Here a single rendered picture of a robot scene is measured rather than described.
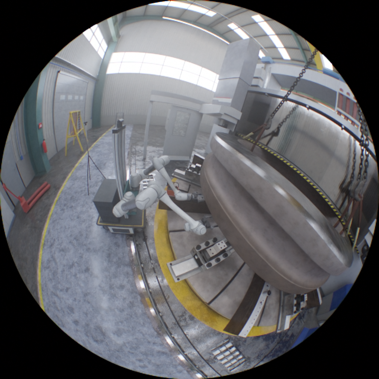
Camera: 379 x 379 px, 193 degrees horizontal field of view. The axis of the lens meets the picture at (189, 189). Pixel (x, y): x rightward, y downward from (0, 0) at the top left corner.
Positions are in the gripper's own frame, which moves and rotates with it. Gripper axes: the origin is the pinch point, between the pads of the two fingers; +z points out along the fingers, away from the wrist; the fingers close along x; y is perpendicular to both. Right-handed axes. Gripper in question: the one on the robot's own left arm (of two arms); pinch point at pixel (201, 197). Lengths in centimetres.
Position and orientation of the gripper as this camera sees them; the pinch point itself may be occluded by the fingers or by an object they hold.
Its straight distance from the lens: 164.3
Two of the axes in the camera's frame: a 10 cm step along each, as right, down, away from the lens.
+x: -2.1, -6.4, 7.4
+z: 9.5, 0.5, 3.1
